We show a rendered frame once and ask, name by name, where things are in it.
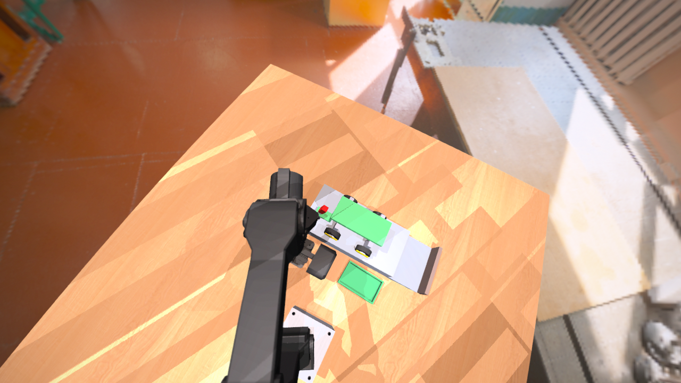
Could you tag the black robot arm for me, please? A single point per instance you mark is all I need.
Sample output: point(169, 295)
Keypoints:
point(264, 351)

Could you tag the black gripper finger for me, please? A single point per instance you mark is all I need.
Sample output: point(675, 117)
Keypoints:
point(299, 263)

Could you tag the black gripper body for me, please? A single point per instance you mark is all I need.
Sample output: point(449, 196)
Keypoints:
point(321, 261)

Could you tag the grey ramp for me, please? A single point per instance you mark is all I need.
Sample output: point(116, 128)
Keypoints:
point(402, 258)

